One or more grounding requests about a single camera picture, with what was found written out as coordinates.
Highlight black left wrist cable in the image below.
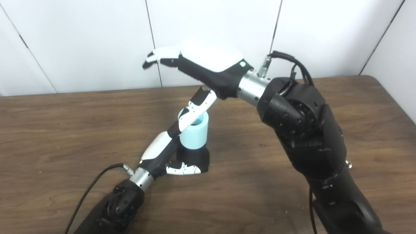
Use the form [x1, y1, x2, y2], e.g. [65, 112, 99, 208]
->
[64, 163, 135, 234]

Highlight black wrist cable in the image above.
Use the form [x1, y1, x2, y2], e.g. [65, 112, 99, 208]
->
[258, 50, 318, 234]
[64, 163, 135, 234]

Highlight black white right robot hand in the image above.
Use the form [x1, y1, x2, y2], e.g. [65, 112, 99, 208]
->
[142, 39, 254, 138]

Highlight black flared nozzle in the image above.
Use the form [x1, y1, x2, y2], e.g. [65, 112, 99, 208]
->
[175, 146, 210, 174]

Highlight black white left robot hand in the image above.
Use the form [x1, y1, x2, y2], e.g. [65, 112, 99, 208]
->
[139, 131, 202, 180]

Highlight light-blue hose piece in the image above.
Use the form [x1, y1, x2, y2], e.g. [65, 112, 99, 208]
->
[178, 109, 209, 150]

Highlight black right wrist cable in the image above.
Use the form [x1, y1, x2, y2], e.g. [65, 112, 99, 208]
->
[258, 50, 318, 234]

